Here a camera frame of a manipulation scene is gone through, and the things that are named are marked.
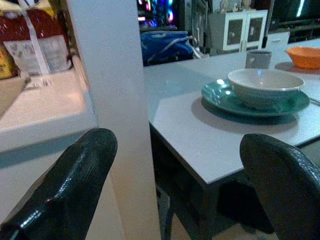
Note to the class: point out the blue plastic bag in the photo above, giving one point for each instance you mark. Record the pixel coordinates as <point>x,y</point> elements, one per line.
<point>166,46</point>

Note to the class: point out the white glass-door cabinet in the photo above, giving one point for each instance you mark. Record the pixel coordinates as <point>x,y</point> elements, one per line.
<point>243,30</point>

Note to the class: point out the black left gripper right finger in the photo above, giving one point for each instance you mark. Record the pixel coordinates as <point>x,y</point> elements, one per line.
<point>287,185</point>

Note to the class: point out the orange plastic bowl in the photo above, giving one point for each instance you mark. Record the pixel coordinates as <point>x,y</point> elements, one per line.
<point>303,57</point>

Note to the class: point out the white ceramic bowl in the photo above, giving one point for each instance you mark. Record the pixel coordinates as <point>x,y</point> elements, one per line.
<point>265,86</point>

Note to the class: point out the red and white package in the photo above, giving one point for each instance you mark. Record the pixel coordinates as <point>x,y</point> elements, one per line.
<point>37,42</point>

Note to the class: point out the white shelf unit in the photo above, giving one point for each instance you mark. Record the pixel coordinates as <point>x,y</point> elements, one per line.
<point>107,100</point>

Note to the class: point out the colourfully lit computer case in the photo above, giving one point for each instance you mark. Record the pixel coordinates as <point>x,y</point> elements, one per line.
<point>157,13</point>

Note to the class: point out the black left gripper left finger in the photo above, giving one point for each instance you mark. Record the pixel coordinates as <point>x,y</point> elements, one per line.
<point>67,190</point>

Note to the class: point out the teal round plate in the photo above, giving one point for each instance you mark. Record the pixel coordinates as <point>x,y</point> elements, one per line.
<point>255,103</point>

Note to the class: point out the yellow package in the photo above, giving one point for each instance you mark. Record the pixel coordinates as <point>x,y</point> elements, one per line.
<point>6,65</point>

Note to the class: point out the grey ceramic mug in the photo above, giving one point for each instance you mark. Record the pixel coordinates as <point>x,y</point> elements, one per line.
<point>258,59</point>

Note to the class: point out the grey dining table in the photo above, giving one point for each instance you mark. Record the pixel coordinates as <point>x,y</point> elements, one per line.
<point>225,120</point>

